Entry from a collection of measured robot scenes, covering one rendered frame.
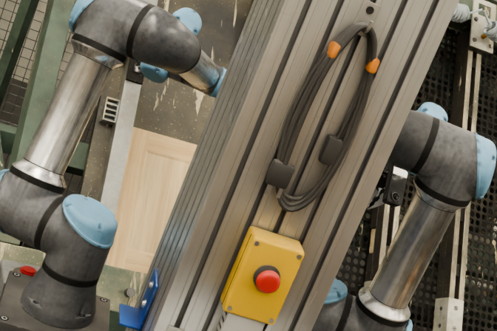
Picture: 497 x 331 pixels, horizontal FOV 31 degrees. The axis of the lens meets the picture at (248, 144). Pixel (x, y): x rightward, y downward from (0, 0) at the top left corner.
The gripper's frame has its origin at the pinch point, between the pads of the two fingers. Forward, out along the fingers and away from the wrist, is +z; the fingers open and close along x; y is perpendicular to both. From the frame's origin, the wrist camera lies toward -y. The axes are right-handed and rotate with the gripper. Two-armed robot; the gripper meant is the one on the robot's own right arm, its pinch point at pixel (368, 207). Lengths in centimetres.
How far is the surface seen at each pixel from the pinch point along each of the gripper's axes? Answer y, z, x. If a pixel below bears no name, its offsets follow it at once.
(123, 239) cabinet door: -3, 39, 56
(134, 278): -13, 41, 50
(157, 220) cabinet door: 5, 36, 48
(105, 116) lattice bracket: 25, 22, 71
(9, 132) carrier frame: 89, 106, 98
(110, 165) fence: 11, 27, 66
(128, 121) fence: 24, 20, 65
